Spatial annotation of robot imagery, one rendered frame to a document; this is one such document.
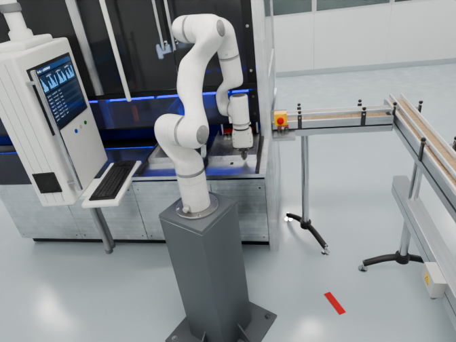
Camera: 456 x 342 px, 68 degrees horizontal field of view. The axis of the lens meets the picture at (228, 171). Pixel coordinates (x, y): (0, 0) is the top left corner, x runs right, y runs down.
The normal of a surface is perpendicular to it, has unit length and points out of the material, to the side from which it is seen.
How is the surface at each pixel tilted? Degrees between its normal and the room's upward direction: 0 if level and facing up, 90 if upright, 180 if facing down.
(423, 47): 90
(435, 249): 0
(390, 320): 0
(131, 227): 90
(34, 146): 90
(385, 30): 90
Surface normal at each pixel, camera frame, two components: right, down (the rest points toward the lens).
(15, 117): -0.04, 0.50
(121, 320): -0.12, -0.86
